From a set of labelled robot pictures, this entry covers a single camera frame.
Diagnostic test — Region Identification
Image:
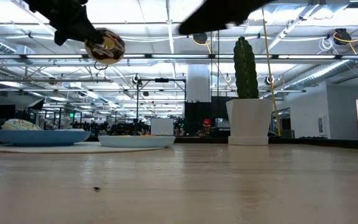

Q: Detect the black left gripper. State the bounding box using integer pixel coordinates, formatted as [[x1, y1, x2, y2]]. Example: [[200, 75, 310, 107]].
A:
[[23, 0, 104, 47]]

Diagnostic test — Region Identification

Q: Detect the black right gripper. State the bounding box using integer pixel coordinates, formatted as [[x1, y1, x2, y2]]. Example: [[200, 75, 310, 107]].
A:
[[178, 0, 275, 35]]

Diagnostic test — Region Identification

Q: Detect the large chocolate frosted donut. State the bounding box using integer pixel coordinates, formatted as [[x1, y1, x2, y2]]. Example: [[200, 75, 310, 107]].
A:
[[84, 27, 126, 65]]

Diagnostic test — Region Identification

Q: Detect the white building column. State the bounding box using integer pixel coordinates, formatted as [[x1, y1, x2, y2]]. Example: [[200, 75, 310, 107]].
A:
[[186, 63, 212, 103]]

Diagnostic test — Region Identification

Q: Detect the green cactus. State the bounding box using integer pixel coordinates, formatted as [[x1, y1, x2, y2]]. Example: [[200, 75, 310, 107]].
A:
[[233, 35, 260, 100]]

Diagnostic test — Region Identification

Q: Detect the black cabinet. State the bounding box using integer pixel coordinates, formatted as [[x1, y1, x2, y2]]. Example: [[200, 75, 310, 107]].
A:
[[184, 101, 213, 135]]

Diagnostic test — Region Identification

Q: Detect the person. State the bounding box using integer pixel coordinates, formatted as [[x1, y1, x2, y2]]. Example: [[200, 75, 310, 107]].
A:
[[197, 118, 214, 138]]

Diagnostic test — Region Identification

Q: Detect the white board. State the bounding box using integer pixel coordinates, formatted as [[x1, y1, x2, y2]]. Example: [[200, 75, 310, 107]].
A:
[[150, 118, 174, 136]]

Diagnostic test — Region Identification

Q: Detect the light blue plate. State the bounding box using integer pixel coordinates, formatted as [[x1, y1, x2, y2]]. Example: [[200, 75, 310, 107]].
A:
[[98, 135, 177, 149]]

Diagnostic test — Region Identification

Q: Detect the black ceiling cord reel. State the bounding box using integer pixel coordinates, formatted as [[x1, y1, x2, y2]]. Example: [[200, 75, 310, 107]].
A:
[[193, 32, 209, 45], [333, 27, 352, 46]]

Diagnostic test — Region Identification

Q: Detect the black metal station frame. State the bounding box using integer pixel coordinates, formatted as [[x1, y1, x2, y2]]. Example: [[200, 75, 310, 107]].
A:
[[135, 77, 187, 131]]

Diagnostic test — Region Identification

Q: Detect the silver ventilation duct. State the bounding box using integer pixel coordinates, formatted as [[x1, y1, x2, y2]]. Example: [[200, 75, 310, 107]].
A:
[[306, 58, 358, 88]]

